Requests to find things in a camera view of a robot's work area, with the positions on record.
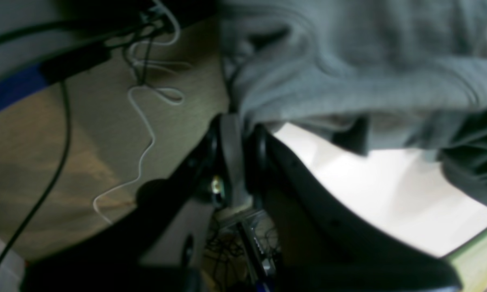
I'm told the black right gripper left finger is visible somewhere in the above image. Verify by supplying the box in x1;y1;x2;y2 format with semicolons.
22;114;247;292

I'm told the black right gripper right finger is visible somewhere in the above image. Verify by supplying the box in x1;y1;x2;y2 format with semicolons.
245;126;462;292

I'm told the grey t-shirt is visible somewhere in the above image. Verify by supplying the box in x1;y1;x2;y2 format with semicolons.
219;0;487;206

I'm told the black cable on floor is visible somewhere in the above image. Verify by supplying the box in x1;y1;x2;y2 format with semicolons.
0;81;73;292

